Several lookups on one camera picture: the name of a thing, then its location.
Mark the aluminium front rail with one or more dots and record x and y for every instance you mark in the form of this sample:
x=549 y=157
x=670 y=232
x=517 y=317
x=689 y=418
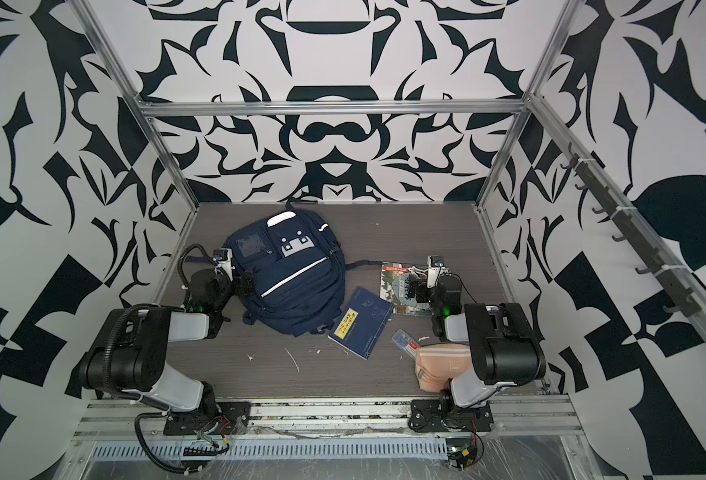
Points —
x=313 y=418

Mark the green circuit board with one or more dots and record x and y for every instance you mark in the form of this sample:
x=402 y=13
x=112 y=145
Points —
x=464 y=453

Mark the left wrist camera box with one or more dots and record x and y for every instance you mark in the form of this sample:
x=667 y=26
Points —
x=223 y=262

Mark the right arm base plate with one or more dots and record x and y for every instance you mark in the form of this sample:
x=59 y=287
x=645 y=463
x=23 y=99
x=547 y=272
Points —
x=434 y=416

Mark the wall hook rack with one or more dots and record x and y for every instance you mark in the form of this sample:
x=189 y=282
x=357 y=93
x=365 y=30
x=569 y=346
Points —
x=635 y=230

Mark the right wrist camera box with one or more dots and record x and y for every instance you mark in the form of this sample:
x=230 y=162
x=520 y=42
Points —
x=435 y=270

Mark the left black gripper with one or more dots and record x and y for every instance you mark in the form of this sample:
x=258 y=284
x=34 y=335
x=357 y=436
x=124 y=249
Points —
x=239 y=282

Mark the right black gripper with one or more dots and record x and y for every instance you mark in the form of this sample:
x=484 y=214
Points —
x=418 y=289

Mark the clear plastic eraser case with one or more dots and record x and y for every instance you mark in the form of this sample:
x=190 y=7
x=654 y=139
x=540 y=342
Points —
x=406 y=343

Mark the navy blue student backpack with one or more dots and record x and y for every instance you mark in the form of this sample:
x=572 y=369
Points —
x=290 y=271

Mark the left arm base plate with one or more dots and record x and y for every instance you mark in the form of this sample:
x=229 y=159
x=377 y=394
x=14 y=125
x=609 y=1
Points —
x=225 y=419

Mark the white slotted cable duct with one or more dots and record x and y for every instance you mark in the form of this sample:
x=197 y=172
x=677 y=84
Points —
x=304 y=449

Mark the pink fabric pencil pouch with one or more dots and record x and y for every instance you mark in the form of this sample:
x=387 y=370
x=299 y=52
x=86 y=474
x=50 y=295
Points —
x=436 y=365

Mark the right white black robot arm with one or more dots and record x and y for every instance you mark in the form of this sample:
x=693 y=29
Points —
x=483 y=349

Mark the illustrated comic picture book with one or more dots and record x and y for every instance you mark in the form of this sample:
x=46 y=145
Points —
x=399 y=284

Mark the aluminium cage frame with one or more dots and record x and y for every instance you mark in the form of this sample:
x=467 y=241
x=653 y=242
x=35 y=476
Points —
x=532 y=104

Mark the navy blue notebook yellow label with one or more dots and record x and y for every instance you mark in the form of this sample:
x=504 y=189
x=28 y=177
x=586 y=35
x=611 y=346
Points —
x=362 y=323

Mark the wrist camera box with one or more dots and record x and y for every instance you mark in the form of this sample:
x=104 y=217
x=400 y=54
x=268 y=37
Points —
x=435 y=270
x=223 y=262

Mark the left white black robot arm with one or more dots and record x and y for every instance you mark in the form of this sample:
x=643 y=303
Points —
x=128 y=359

